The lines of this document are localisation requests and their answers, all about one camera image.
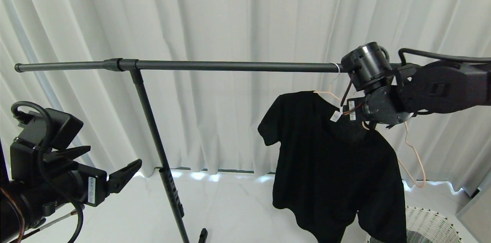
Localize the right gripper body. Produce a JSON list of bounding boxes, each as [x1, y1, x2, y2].
[[346, 86, 414, 129]]

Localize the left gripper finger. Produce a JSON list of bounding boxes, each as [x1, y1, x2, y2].
[[51, 145, 92, 167], [107, 158, 143, 195]]

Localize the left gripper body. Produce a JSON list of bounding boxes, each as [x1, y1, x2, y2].
[[11, 172, 109, 229]]

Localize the pink clothes hanger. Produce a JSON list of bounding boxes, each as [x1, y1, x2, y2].
[[313, 62, 343, 103], [361, 120, 427, 189]]

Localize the black T-shirt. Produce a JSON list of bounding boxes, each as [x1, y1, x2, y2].
[[258, 90, 408, 243]]

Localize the white laundry basket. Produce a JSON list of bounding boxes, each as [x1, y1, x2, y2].
[[366, 206, 463, 243]]

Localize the black clothes rack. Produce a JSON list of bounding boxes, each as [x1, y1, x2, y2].
[[15, 58, 402, 243]]

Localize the pale grey cabinet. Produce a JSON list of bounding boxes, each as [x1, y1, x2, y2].
[[456, 170, 491, 243]]

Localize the white curtain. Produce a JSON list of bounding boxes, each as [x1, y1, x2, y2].
[[0, 0, 491, 197]]

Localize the black cable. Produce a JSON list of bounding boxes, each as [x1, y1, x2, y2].
[[11, 101, 85, 243], [398, 48, 491, 64]]

